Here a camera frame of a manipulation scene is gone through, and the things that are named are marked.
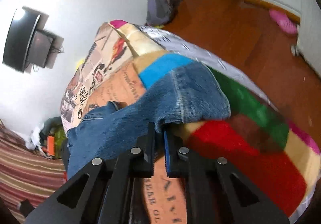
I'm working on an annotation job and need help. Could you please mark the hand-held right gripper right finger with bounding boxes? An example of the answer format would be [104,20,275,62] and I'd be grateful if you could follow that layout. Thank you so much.
[163,130,291,224]

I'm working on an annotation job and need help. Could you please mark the black wall television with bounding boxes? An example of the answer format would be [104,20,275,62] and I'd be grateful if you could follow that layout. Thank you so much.
[2,8,42,73]

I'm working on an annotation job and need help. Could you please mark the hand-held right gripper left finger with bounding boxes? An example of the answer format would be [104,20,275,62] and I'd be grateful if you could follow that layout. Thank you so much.
[24,122,156,224]

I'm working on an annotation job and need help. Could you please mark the grey bag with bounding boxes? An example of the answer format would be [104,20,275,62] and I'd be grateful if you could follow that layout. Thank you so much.
[146,0,182,26]

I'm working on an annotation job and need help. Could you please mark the colourful block fleece blanket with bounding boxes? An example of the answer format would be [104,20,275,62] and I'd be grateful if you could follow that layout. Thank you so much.
[108,20,321,218]

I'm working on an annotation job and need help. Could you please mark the newspaper print bed sheet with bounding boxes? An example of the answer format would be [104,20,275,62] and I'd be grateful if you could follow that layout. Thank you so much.
[60,22,188,224]

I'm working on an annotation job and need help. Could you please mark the white crumpled cloth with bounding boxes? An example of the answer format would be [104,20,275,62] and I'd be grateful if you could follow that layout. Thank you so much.
[29,125,45,150]

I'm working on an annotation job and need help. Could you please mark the striped red-brown curtain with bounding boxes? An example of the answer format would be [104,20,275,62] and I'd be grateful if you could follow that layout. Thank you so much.
[0,119,67,222]

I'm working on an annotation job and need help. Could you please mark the green printed bag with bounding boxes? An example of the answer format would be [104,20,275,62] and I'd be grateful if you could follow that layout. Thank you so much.
[53,126,68,159]

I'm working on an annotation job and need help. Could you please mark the orange box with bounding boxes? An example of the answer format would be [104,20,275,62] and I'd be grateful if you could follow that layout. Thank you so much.
[46,136,56,157]

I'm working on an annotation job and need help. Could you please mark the blue denim jeans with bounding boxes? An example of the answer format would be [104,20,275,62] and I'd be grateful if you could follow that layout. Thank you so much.
[66,65,231,179]

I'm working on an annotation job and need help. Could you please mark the pink slipper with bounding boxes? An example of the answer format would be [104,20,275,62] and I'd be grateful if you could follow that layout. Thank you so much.
[269,10,299,35]

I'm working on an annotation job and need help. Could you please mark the small black wall monitor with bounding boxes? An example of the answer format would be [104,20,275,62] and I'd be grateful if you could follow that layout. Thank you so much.
[26,30,57,68]

